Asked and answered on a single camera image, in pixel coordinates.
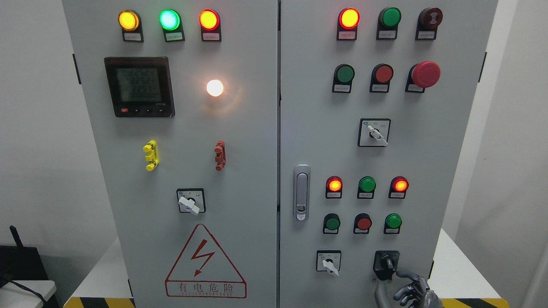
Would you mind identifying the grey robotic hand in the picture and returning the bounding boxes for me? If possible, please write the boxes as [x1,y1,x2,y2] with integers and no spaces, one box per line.
[374,270,443,308]

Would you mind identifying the black rotary knob switch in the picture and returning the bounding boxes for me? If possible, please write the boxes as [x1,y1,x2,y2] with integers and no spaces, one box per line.
[372,250,400,281]

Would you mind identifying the green push button lower right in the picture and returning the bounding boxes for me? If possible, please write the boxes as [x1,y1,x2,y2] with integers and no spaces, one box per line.
[383,213,402,234]

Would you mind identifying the green push button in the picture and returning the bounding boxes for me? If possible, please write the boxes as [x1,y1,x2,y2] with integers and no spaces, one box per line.
[331,64,355,93]
[322,213,341,234]
[383,213,402,234]

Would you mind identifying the red push button lower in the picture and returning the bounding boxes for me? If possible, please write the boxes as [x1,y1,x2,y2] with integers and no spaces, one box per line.
[353,213,372,234]

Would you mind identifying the red push button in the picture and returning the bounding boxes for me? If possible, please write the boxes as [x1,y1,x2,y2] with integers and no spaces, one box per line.
[353,213,372,234]
[369,64,394,93]

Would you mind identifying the red indicator lower right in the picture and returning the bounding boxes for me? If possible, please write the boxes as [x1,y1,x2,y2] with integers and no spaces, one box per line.
[389,176,409,199]

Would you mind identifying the green push button lower left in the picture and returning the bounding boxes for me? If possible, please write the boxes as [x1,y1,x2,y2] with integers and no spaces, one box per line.
[322,213,341,234]

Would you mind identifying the green indicator lower middle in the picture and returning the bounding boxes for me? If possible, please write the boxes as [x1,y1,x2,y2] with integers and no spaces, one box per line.
[357,176,376,199]

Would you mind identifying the red lit indicator lower left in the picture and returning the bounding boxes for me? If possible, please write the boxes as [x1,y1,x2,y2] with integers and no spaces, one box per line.
[325,176,343,199]

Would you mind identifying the grey electrical control cabinet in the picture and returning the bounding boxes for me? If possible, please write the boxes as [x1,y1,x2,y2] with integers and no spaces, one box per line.
[63,0,497,308]

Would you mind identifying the red electric hazard warning sticker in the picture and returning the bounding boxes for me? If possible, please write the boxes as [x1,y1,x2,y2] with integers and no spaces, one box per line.
[165,223,247,299]

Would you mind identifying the red emergency stop button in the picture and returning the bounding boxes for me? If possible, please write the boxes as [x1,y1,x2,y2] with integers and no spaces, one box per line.
[405,60,441,93]

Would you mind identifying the red push button upper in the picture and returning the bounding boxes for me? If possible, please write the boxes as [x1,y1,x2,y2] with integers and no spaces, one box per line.
[369,64,394,93]

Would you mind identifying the green push button upper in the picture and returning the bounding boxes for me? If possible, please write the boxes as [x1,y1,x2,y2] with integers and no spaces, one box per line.
[331,64,355,93]

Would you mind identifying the red terminal connector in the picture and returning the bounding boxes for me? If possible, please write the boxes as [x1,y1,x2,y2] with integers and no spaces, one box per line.
[214,140,226,171]

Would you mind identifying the dark red buzzer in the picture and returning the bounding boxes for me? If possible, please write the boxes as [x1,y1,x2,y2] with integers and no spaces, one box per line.
[415,8,444,40]

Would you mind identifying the green indicator top right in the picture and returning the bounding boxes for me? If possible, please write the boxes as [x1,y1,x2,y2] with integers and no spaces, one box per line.
[376,6,402,40]

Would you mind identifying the red lit indicator top right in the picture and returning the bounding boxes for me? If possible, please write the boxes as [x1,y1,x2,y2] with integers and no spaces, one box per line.
[336,7,360,41]

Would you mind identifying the white lit indicator lamp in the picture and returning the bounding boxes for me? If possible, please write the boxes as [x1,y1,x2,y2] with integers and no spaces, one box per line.
[206,79,225,97]

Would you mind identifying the yellow terminal connector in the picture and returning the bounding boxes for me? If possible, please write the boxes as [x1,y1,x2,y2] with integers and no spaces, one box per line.
[143,140,159,172]

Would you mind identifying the red lit indicator light left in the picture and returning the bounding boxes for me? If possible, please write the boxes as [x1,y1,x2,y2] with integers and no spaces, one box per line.
[198,9,222,41]

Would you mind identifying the black digital power meter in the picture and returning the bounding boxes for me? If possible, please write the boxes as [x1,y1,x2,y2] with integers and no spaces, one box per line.
[104,56,176,118]

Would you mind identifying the green lit indicator light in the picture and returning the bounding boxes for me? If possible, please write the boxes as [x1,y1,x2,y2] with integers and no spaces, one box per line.
[158,9,185,42]

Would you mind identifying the yellow indicator light top left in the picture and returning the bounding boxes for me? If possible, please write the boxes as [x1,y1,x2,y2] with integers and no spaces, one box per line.
[118,10,144,42]

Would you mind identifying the black device with antenna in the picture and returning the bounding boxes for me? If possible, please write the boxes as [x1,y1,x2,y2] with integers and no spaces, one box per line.
[0,226,49,287]

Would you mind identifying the white table at left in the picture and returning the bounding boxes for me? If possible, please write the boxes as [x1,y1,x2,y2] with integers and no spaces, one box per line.
[0,280,57,308]

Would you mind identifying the lower white selector switch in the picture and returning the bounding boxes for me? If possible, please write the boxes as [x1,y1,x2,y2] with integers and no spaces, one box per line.
[316,250,341,277]

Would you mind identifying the white selector switch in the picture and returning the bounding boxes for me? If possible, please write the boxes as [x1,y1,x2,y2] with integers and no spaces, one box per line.
[176,188,207,215]
[358,118,391,148]
[316,250,341,277]

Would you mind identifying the silver cabinet door handle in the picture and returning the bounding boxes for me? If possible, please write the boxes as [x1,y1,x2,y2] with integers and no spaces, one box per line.
[293,164,311,222]

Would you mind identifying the upper right white selector switch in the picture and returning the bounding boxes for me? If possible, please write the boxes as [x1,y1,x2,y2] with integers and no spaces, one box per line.
[358,118,391,148]

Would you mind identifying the left white selector switch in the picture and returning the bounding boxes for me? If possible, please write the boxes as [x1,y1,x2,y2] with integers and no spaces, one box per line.
[176,188,207,215]

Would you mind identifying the black cable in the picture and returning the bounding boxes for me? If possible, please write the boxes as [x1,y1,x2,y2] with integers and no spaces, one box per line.
[0,274,48,305]

